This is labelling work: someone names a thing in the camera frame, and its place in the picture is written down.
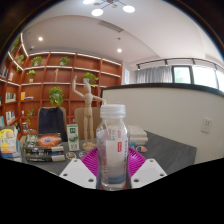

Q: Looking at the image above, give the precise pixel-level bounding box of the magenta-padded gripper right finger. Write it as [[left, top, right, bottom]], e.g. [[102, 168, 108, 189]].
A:
[[127, 147, 168, 189]]

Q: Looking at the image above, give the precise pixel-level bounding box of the flat round red coaster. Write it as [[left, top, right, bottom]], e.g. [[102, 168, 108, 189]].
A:
[[94, 178, 132, 191]]

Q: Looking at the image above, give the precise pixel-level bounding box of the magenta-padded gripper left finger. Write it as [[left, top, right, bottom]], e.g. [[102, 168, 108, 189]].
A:
[[58, 147, 100, 190]]

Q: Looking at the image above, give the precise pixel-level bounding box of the window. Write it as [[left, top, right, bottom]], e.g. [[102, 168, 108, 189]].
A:
[[171, 64, 224, 93]]

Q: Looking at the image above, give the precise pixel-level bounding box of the dark blue chair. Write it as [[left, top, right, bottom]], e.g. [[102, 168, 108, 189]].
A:
[[37, 106, 69, 143]]

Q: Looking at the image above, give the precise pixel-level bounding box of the branched ceiling lamp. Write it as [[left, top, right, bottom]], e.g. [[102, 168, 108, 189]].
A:
[[82, 0, 136, 18]]

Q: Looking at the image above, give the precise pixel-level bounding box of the white wall socket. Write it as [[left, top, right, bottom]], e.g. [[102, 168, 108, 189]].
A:
[[200, 117, 213, 134]]

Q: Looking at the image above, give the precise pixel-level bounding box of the orange wooden shelf unit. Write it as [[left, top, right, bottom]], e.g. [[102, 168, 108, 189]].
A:
[[0, 33, 124, 134]]

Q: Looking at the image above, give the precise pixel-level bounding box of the clear plastic water bottle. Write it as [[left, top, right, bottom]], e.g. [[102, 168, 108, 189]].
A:
[[95, 103, 131, 192]]

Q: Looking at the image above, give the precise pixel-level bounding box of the stack of dark books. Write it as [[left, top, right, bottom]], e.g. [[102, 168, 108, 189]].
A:
[[21, 133, 67, 163]]

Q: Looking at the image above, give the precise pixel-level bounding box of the grey curtain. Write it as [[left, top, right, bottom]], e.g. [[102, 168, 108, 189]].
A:
[[135, 65, 173, 84]]

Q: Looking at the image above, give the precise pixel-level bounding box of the wooden artist mannequin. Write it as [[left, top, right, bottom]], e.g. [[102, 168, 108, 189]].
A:
[[71, 75, 108, 152]]

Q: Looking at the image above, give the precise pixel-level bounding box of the tan chair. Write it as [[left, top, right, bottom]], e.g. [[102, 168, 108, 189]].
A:
[[73, 106, 103, 141]]

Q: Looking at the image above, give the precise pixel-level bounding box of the green and white carton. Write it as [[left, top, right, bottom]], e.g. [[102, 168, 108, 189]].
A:
[[66, 123, 81, 152]]

